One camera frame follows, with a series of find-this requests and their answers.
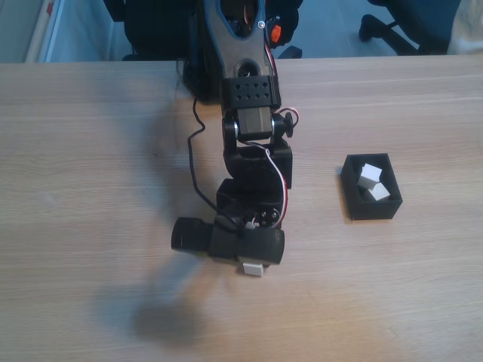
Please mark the white cube block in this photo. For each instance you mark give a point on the white cube block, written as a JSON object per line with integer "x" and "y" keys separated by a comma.
{"x": 253, "y": 269}
{"x": 370, "y": 174}
{"x": 378, "y": 192}

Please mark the black open box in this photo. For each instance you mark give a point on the black open box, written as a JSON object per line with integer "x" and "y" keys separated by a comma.
{"x": 373, "y": 211}

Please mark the orange clamp knob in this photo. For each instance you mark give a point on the orange clamp knob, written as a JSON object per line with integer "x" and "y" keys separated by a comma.
{"x": 276, "y": 33}

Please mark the white board panel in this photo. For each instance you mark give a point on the white board panel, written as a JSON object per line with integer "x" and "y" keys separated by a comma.
{"x": 75, "y": 30}

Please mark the pale fabric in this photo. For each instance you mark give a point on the pale fabric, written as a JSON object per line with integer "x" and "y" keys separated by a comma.
{"x": 469, "y": 30}

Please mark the black oval camera box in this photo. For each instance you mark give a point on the black oval camera box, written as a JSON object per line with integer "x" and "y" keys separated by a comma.
{"x": 226, "y": 241}

